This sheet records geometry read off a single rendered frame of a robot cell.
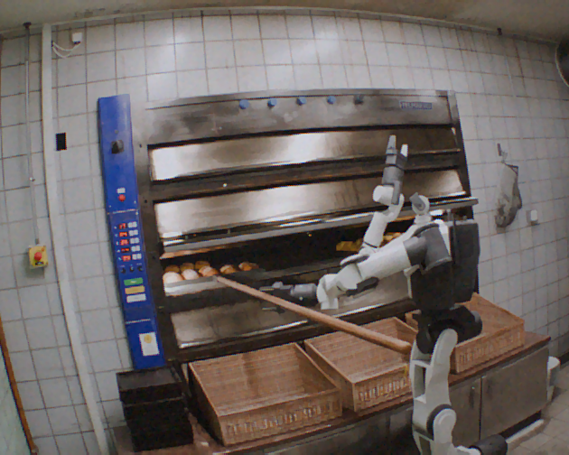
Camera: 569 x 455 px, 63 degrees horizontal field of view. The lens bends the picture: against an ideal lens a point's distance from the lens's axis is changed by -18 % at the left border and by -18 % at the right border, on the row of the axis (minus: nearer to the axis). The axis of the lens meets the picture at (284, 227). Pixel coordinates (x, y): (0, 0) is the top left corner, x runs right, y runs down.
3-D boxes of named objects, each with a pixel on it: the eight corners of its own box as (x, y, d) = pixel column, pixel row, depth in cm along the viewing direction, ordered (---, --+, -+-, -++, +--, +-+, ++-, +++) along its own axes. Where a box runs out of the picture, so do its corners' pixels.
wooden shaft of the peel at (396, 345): (414, 353, 121) (413, 341, 121) (403, 357, 120) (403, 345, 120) (223, 281, 281) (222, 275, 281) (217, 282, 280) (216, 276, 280)
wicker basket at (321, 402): (197, 412, 250) (186, 362, 249) (302, 389, 271) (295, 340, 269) (223, 448, 205) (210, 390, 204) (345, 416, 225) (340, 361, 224)
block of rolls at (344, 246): (333, 250, 363) (332, 242, 363) (394, 239, 380) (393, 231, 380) (382, 254, 306) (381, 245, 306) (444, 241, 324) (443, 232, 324)
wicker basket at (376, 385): (307, 388, 271) (302, 339, 270) (396, 361, 294) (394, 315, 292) (355, 413, 227) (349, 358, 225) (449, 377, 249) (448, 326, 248)
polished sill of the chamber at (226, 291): (165, 303, 253) (164, 295, 253) (462, 246, 319) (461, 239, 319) (168, 305, 248) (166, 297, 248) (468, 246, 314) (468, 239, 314)
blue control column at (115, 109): (132, 404, 422) (89, 153, 411) (149, 402, 428) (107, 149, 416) (173, 511, 243) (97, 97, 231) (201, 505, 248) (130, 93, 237)
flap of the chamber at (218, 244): (165, 253, 233) (159, 258, 251) (479, 203, 298) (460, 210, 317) (163, 246, 233) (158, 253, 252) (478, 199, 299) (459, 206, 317)
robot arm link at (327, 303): (305, 310, 202) (335, 307, 200) (303, 282, 206) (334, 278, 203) (312, 314, 213) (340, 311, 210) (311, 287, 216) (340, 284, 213)
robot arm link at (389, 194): (395, 183, 234) (390, 208, 232) (375, 175, 230) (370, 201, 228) (410, 181, 223) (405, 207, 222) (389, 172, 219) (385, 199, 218)
